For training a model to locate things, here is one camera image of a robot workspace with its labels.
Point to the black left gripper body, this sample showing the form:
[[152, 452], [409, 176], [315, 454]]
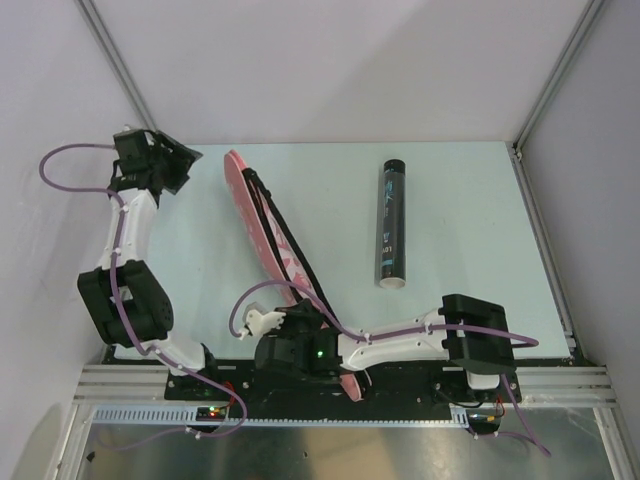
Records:
[[156, 163]]

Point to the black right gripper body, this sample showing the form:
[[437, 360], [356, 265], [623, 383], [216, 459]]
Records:
[[298, 324]]

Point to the pink racket cover bag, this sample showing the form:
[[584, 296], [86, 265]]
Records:
[[272, 240]]

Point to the black shuttlecock tube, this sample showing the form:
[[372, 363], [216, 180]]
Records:
[[391, 235]]

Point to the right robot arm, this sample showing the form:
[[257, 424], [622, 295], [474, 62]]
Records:
[[470, 333]]

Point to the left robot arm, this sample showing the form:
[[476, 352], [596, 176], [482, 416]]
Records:
[[125, 301]]

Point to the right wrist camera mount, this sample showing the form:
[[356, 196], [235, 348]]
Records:
[[257, 321]]

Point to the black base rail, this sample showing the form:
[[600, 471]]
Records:
[[400, 391]]

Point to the left aluminium frame post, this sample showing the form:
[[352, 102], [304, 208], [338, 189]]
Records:
[[105, 41]]

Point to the aluminium frame post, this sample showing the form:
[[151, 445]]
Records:
[[105, 41], [584, 27]]

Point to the right aluminium frame post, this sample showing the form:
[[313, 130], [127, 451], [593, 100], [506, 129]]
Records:
[[584, 27]]

